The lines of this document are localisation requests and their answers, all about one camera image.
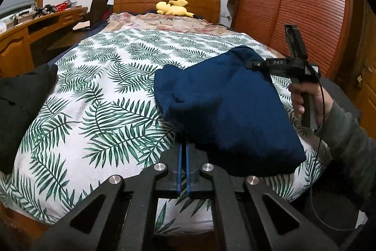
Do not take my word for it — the navy blue suit jacket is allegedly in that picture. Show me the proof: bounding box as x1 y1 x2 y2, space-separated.
154 46 306 176

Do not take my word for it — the right forearm grey sleeve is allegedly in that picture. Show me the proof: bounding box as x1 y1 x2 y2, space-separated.
316 103 375 207

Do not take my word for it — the right hand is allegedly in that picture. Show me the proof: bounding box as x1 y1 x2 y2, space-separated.
288 81 334 125

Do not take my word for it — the wooden louvered wardrobe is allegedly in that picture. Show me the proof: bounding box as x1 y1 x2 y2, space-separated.
227 0 363 80

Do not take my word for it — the palm leaf print duvet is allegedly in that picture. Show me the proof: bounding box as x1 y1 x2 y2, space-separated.
0 27 333 235

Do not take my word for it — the yellow plush toy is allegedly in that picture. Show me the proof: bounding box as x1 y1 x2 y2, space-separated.
156 0 194 18

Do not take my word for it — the floral blanket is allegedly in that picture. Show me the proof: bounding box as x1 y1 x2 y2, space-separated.
104 13 235 36

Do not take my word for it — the black folded garment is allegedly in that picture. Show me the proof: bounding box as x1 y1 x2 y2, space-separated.
0 64 58 175

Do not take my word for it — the wooden desk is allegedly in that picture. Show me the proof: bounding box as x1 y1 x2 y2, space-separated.
1 6 87 77

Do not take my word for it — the dark wooden chair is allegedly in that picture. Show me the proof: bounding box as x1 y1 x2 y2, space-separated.
73 0 113 32

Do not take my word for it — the red basket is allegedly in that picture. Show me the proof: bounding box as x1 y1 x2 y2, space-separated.
54 3 68 12

